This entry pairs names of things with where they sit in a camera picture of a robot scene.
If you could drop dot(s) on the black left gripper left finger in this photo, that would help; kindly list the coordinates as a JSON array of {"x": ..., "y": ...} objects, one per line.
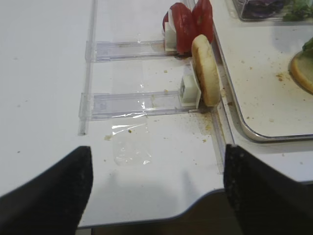
[{"x": 52, "y": 203}]

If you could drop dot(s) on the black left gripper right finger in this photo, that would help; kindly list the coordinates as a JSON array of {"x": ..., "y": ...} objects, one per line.
[{"x": 265, "y": 201}]

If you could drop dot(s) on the green lettuce leaf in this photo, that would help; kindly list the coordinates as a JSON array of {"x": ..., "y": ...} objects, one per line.
[{"x": 307, "y": 48}]

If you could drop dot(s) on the clear bread feeder track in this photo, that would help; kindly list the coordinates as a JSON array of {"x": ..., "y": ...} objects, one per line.
[{"x": 100, "y": 106}]

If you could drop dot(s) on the white pusher block bread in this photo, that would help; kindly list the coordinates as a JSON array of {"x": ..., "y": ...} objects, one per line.
[{"x": 190, "y": 92}]

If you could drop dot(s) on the upright white bread slice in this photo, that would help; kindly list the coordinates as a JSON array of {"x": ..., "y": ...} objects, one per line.
[{"x": 205, "y": 67}]

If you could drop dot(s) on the clear tomato feeder track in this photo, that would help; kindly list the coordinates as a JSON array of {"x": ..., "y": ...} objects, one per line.
[{"x": 101, "y": 51}]

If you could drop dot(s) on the clear plastic lettuce box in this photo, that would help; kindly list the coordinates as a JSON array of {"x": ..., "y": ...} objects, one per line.
[{"x": 239, "y": 5}]

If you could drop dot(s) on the white pusher block tomato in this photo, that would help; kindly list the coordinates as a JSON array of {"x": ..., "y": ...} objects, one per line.
[{"x": 170, "y": 33}]

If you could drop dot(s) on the rear tomato slice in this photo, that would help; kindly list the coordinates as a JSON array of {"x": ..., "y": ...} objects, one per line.
[{"x": 203, "y": 17}]

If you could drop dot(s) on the tomato slice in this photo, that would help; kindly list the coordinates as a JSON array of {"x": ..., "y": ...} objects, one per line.
[
  {"x": 203, "y": 17},
  {"x": 184, "y": 25}
]

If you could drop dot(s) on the green lettuce in box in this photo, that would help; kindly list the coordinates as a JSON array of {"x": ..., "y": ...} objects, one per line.
[{"x": 299, "y": 10}]

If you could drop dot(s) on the front tomato slice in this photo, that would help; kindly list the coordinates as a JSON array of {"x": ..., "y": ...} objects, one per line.
[{"x": 184, "y": 25}]

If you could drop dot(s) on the bun bottom on tray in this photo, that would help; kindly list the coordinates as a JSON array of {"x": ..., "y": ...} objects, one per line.
[{"x": 301, "y": 69}]

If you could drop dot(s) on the metal baking tray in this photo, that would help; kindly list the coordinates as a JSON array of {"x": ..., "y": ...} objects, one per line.
[{"x": 270, "y": 104}]

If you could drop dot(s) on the purple cabbage leaf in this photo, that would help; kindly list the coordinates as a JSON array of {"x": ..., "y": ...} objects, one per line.
[{"x": 260, "y": 9}]

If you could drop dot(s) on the clear rail left of tray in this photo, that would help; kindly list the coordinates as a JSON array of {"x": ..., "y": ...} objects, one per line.
[{"x": 218, "y": 115}]

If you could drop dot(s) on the clear rail far left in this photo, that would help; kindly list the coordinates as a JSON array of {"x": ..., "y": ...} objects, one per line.
[{"x": 88, "y": 66}]

